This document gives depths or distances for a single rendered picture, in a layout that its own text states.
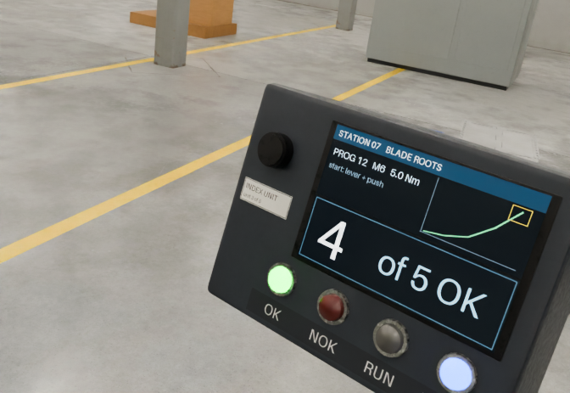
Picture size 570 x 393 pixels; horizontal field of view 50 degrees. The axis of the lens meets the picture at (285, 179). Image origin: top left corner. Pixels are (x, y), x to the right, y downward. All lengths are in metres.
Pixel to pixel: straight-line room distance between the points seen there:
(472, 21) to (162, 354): 6.21
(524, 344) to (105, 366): 1.85
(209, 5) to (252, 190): 7.75
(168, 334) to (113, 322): 0.21
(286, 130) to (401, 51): 7.47
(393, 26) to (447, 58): 0.77
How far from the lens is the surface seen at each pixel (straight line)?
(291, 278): 0.49
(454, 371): 0.43
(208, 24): 8.27
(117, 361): 2.19
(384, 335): 0.45
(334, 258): 0.47
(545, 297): 0.42
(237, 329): 2.35
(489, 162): 0.42
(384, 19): 7.98
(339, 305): 0.46
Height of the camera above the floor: 1.37
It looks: 21 degrees down
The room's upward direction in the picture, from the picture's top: 8 degrees clockwise
